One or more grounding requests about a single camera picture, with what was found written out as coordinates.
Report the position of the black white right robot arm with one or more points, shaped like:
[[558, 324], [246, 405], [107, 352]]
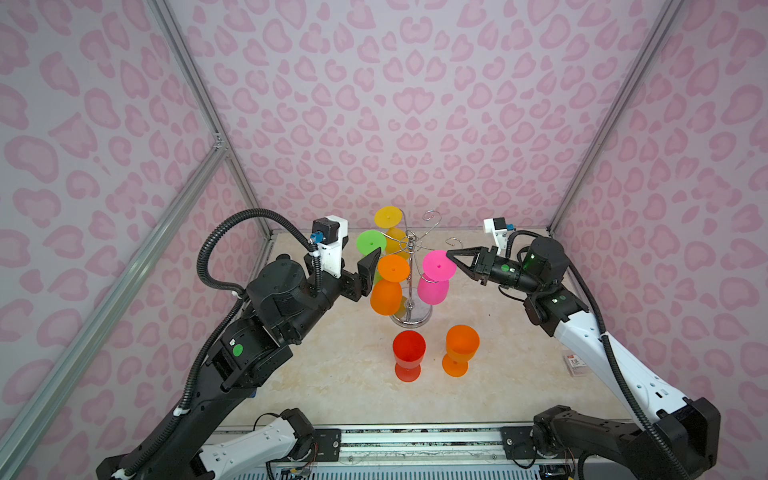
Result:
[[579, 326]]

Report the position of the yellow plastic wine glass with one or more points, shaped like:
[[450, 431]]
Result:
[[388, 219]]

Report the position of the pink plastic wine glass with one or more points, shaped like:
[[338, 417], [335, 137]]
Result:
[[434, 283]]

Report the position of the orange wine glass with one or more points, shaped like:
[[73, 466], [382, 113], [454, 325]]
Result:
[[388, 293], [461, 343]]

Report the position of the chrome wine glass rack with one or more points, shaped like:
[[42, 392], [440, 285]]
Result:
[[413, 312]]

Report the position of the small clear red packet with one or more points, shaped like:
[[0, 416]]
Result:
[[575, 365]]

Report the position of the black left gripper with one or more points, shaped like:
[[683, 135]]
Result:
[[356, 283]]

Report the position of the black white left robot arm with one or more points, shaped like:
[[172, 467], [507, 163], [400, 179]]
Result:
[[283, 309]]

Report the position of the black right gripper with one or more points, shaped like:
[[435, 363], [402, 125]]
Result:
[[476, 274]]

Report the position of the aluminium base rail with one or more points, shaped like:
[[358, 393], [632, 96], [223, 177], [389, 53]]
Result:
[[420, 447]]

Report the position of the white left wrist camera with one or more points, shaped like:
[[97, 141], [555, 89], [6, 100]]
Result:
[[329, 234]]

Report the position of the red plastic wine glass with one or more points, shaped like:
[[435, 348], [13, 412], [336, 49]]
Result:
[[409, 348]]

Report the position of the green plastic wine glass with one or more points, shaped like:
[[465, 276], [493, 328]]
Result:
[[369, 240]]

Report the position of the orange wine glass front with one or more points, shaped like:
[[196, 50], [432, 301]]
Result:
[[388, 293]]

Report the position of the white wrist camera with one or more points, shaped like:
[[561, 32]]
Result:
[[329, 234], [499, 229]]

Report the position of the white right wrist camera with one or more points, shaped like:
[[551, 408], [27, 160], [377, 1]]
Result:
[[499, 229]]

